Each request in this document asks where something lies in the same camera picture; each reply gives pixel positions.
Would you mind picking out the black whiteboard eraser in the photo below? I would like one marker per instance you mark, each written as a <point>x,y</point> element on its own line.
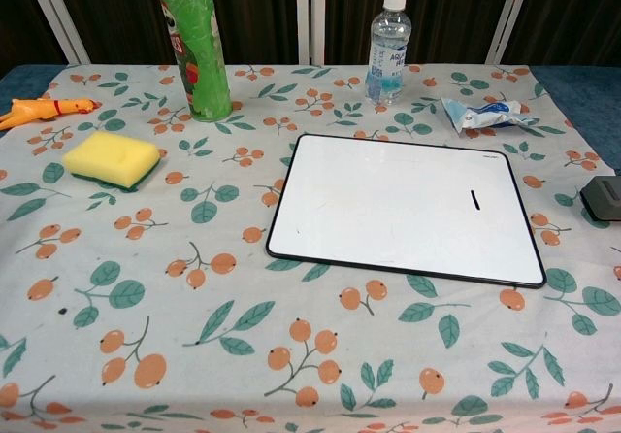
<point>604,200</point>

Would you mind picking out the floral printed tablecloth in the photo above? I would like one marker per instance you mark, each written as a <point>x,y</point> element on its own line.
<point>194,282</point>

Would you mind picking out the clear plastic water bottle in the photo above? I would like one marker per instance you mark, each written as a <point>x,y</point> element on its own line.
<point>386,54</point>

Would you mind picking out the green chips can red lid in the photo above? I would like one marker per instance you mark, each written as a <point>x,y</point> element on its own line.
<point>204,64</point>

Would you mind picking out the white blue packet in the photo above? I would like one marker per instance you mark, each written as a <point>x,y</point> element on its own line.
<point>485,113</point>

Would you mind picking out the yellow sponge with green pad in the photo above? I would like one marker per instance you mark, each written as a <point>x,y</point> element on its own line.
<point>111,156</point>

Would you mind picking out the dark pleated curtain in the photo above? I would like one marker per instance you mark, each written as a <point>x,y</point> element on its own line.
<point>121,10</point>

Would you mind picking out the orange rubber chicken toy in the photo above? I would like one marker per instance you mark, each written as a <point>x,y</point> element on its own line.
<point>34,111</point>

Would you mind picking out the white dry-erase board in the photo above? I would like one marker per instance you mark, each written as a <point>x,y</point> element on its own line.
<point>388,209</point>

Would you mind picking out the white metal frame post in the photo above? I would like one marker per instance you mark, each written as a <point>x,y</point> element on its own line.
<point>310,15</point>
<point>509,15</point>
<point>55,10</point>

